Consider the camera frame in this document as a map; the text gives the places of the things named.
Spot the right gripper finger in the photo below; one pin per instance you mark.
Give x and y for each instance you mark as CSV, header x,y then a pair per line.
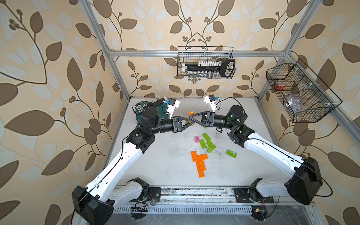
x,y
195,115
195,121

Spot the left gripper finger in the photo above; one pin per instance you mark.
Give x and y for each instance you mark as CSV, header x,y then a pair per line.
x,y
185,126
185,121

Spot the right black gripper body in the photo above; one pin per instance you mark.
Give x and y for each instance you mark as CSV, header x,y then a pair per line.
x,y
211,120

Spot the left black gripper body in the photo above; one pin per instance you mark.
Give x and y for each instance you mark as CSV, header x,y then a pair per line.
x,y
175,127

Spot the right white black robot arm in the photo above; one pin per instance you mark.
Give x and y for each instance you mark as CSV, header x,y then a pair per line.
x,y
303,177

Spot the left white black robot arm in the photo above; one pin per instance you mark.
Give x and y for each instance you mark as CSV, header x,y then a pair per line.
x,y
95,203

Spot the green lego brick centre top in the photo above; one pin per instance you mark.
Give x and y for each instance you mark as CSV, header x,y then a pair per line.
x,y
206,137

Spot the green lego brick centre left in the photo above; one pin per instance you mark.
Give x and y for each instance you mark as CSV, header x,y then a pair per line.
x,y
203,144

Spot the green lego brick lower right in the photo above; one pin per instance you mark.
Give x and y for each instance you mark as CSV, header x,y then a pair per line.
x,y
231,153

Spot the green tool case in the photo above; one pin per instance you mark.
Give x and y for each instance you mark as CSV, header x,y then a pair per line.
x,y
150,117

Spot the black bit holder on case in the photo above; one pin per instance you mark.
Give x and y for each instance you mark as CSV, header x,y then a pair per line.
x,y
159,104

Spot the black socket set in basket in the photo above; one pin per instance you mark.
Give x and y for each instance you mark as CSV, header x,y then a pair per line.
x,y
222,69

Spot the clear plastic bag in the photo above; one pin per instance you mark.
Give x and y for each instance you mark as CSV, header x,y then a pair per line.
x,y
294,103

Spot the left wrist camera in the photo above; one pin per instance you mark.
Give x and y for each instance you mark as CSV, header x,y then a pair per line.
x,y
171,105

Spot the black wire basket back wall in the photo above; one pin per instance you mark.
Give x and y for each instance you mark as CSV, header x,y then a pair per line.
x,y
194,54

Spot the black wire basket wall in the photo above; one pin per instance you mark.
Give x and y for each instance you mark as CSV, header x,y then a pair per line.
x,y
194,54
317,96

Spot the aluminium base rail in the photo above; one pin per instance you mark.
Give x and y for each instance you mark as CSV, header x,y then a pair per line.
x,y
187,200

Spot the black wire basket right wall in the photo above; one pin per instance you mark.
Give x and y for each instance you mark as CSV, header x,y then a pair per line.
x,y
317,96

